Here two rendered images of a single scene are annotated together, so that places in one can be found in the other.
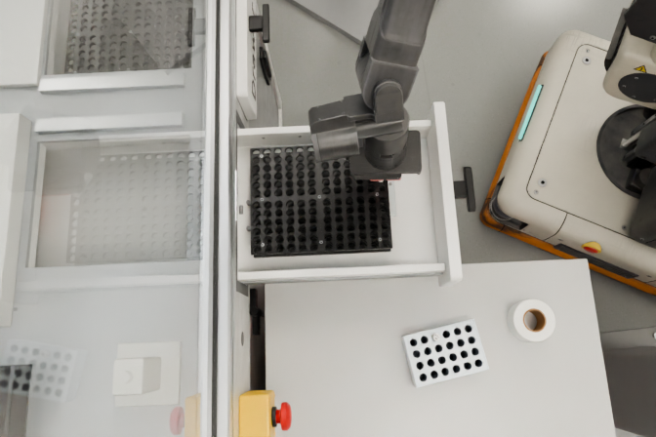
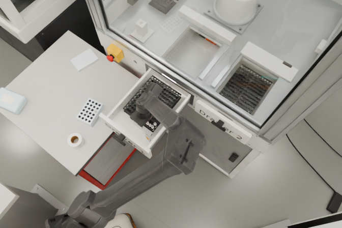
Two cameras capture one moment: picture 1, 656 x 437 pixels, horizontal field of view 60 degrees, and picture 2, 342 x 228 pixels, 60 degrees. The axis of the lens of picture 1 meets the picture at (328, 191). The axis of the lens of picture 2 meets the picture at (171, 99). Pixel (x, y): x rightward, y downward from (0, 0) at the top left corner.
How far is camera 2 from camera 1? 0.84 m
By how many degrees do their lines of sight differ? 35
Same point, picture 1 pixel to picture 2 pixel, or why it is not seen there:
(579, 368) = (53, 144)
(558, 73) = not seen: outside the picture
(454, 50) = not seen: outside the picture
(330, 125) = (152, 87)
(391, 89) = (143, 95)
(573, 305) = (67, 158)
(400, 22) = (153, 102)
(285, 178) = (165, 96)
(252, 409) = (116, 50)
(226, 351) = (130, 47)
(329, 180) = not seen: hidden behind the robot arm
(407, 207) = (132, 128)
